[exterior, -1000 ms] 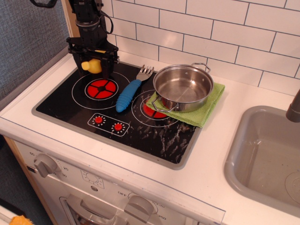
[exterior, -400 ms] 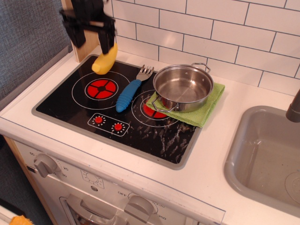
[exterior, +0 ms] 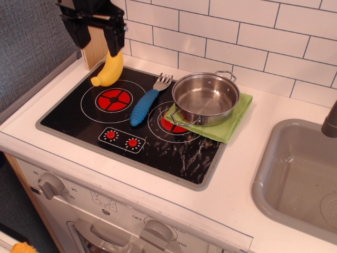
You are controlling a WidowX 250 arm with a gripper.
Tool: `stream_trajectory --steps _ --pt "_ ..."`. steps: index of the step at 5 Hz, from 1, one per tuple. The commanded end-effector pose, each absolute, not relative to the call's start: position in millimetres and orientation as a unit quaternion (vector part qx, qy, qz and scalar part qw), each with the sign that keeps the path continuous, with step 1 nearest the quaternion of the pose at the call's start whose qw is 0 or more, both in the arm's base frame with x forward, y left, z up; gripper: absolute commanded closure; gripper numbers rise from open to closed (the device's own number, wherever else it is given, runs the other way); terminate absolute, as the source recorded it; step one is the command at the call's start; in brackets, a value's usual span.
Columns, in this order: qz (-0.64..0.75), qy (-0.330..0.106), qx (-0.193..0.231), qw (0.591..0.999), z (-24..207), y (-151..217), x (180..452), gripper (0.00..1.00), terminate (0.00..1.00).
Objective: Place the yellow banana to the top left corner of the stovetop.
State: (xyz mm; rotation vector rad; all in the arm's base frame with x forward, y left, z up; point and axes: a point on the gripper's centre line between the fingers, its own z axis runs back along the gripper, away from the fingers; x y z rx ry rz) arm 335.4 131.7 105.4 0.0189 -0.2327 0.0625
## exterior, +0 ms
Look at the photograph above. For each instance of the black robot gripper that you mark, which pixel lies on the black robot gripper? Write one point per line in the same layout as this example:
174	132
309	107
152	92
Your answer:
77	16

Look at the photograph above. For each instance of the yellow plastic toy banana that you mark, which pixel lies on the yellow plastic toy banana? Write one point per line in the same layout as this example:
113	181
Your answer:
111	71

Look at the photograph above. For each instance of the black toy stovetop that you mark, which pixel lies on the black toy stovetop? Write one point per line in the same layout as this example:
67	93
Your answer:
98	118

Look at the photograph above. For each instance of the stainless steel pot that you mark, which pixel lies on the stainless steel pot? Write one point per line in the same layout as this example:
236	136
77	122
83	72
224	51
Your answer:
205	99

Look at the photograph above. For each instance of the green microfiber cloth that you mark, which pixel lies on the green microfiber cloth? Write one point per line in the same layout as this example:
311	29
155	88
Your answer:
224	131

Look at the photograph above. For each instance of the grey timer knob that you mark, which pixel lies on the grey timer knob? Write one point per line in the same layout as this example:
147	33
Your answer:
50	185

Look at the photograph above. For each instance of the white toy oven front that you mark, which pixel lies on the white toy oven front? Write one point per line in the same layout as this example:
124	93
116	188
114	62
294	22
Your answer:
79	202

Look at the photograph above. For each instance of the grey oven temperature knob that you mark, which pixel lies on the grey oven temperature knob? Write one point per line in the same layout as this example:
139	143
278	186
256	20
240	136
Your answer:
156	234

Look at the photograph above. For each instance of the orange plush object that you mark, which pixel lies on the orange plush object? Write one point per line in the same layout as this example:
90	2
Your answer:
22	247

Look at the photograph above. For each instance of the grey plastic sink basin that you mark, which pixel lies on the grey plastic sink basin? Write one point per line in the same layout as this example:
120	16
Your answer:
295	184

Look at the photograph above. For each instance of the grey faucet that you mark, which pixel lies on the grey faucet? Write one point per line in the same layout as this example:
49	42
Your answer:
329	126

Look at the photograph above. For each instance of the blue handled toy fork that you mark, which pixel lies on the blue handled toy fork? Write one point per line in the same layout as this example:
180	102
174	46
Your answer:
143	106

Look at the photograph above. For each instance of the grey oven door handle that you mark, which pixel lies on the grey oven door handle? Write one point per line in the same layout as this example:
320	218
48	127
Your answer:
104	239

